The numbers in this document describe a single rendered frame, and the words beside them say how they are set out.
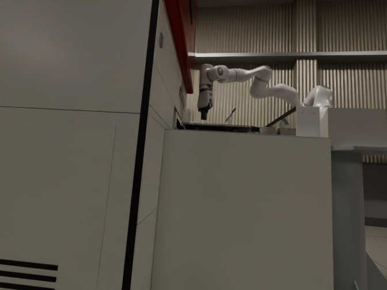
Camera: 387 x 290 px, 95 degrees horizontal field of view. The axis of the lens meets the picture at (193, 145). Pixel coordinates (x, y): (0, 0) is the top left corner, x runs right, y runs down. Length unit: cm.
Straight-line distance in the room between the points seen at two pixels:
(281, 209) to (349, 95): 319
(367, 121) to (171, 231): 103
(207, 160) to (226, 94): 259
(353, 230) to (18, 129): 136
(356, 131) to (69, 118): 119
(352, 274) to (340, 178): 43
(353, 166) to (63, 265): 119
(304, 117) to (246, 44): 292
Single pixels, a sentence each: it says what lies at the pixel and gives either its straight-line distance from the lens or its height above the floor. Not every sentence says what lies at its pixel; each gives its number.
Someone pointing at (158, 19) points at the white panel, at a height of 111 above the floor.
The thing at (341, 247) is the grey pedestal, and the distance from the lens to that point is 119.
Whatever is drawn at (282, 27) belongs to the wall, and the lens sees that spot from 398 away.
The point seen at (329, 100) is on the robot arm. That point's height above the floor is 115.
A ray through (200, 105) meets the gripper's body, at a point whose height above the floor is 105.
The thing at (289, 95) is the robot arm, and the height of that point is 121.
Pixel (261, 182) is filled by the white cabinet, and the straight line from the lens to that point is 71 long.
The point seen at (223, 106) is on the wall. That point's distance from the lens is 313.
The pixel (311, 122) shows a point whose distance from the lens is 88.
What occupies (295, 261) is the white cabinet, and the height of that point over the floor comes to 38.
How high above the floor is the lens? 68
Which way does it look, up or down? 7 degrees up
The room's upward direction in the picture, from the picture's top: 4 degrees clockwise
